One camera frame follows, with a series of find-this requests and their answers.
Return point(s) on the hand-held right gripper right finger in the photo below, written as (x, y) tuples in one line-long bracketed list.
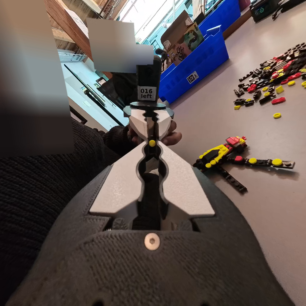
[(184, 191)]

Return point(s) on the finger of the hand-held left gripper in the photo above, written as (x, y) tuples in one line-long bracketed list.
[(138, 124), (162, 122)]

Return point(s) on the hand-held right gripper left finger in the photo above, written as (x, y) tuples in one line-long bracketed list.
[(119, 191)]

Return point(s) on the black lego strip yellow studs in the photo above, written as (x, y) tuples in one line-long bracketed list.
[(151, 143)]

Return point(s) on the person's left forearm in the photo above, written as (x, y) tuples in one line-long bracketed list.
[(114, 141)]

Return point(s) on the red yellow black lego model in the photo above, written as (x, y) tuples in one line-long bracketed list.
[(215, 155)]

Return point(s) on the printed cardboard lego box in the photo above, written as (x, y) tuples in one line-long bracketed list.
[(186, 43)]

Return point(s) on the pile of loose lego pieces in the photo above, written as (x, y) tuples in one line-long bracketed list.
[(275, 69)]

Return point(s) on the person's left hand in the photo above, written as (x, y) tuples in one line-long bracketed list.
[(173, 138)]

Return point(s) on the blue plastic bin with tag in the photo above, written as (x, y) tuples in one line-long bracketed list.
[(203, 64)]

